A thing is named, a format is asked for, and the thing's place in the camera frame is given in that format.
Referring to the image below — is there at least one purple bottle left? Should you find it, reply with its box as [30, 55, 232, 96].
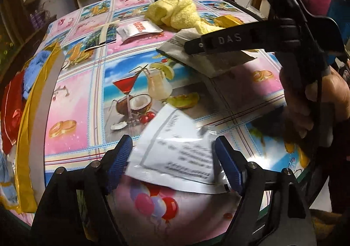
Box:
[30, 14, 39, 30]

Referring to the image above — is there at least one gold-edged white tray box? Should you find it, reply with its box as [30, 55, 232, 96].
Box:
[15, 43, 64, 213]

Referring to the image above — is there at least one white pouch text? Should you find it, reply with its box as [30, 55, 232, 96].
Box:
[126, 104, 228, 194]

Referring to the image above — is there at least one purple bottle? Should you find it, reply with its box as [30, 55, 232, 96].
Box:
[30, 14, 39, 30]
[34, 10, 45, 28]

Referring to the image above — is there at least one colourful printed tablecloth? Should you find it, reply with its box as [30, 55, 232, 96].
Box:
[30, 0, 308, 245]

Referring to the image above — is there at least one white sachet red text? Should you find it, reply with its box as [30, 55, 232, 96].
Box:
[116, 20, 163, 42]

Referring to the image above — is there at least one yellow towel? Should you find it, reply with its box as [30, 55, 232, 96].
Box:
[145, 0, 222, 35]

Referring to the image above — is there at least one person in maroon top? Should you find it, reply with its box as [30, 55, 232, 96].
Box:
[302, 0, 349, 45]

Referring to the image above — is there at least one purple bottle right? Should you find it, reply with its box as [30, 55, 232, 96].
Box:
[34, 10, 45, 28]

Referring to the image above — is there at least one red foil snack bag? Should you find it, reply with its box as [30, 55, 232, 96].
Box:
[1, 70, 25, 155]

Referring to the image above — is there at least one white blue printed pouch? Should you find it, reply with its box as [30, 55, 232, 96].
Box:
[1, 151, 18, 210]

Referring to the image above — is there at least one light blue towel roll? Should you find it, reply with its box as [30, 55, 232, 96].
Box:
[23, 50, 51, 100]

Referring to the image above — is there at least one grey silver pouch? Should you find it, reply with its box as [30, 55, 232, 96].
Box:
[157, 28, 256, 78]

